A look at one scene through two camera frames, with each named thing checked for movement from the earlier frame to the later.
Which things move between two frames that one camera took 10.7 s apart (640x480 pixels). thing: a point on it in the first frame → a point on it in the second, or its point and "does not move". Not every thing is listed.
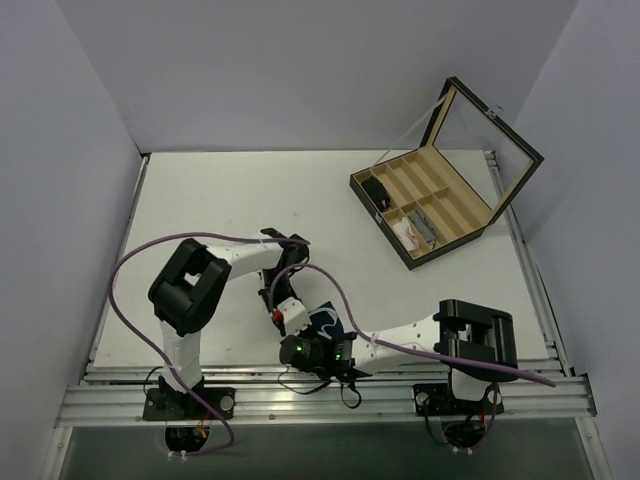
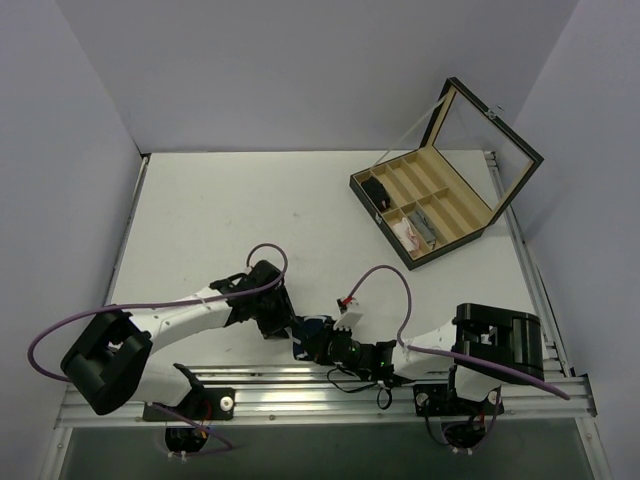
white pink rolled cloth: (405, 231) does not move
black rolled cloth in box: (377, 192) does not move
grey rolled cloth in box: (424, 226) does not move
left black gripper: (282, 293) → (279, 327)
